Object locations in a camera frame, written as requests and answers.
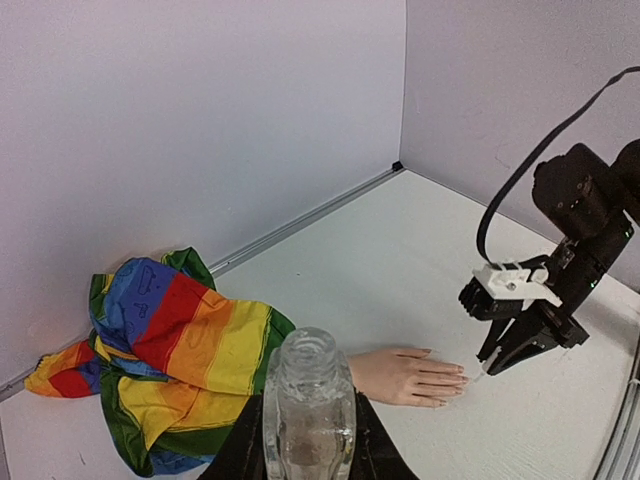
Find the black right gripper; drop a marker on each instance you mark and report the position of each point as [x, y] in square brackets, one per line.
[576, 268]

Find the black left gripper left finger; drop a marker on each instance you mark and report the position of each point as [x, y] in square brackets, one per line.
[241, 456]

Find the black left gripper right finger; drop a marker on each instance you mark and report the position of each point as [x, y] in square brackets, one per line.
[376, 456]

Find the clear nail polish bottle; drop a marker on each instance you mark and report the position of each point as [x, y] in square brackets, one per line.
[309, 409]

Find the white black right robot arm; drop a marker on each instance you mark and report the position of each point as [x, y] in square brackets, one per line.
[530, 305]

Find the mannequin hand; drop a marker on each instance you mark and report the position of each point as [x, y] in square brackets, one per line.
[406, 377]

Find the rainbow striped cloth sleeve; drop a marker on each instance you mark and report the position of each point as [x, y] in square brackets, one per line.
[172, 360]

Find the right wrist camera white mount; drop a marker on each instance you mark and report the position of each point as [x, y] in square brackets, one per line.
[500, 291]

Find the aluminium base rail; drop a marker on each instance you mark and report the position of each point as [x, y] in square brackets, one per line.
[620, 459]

